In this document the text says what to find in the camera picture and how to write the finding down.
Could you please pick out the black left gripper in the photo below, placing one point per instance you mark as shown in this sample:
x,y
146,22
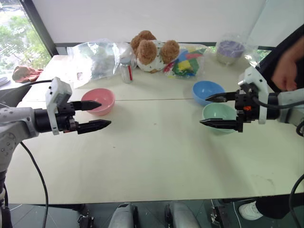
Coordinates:
x,y
65,117

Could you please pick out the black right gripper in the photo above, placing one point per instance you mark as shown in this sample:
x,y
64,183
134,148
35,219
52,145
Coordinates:
x,y
247,111

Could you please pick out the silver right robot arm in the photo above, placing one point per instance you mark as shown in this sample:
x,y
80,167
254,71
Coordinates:
x,y
288,107

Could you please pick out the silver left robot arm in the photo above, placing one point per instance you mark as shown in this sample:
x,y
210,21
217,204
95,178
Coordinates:
x,y
14,126

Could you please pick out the person's bare hand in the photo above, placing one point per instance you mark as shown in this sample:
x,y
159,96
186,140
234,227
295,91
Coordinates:
x,y
285,71

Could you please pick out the green bowl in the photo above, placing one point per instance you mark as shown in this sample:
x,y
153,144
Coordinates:
x,y
218,111

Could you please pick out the pink bowl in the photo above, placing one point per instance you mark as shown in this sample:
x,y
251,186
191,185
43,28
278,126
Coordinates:
x,y
104,99

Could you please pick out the blue bowl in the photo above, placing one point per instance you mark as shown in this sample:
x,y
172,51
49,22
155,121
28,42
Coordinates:
x,y
206,89

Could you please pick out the clear jar with red label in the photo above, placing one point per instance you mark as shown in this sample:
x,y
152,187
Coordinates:
x,y
126,71

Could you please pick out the clear crumpled plastic bag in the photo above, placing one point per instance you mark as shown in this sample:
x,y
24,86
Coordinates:
x,y
97,59

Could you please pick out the bag of colourful blocks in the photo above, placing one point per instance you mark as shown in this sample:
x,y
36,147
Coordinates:
x,y
187,63

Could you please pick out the bagged cup with purple filling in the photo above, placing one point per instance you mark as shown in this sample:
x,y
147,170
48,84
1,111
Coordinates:
x,y
230,51

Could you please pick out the brown cloth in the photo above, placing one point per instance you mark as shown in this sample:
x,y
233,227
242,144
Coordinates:
x,y
25,74

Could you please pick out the brown and white plush toy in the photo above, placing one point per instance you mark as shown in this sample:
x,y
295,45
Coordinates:
x,y
149,57

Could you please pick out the white shoe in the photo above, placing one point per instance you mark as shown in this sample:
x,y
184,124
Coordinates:
x,y
250,211

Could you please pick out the grey rounded robot leg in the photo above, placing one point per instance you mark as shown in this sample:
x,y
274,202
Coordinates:
x,y
122,216
183,216

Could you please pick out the person's black trouser leg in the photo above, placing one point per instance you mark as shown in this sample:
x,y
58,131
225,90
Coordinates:
x,y
278,207

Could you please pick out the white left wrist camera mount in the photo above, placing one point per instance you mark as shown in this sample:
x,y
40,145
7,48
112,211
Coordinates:
x,y
57,91

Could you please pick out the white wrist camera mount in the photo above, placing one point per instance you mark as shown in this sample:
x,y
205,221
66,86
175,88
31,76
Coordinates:
x,y
255,76
57,91

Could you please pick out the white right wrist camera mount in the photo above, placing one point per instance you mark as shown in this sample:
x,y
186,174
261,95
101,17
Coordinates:
x,y
255,76

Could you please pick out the black window frame post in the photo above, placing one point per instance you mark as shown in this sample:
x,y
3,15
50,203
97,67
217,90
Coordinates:
x,y
40,26

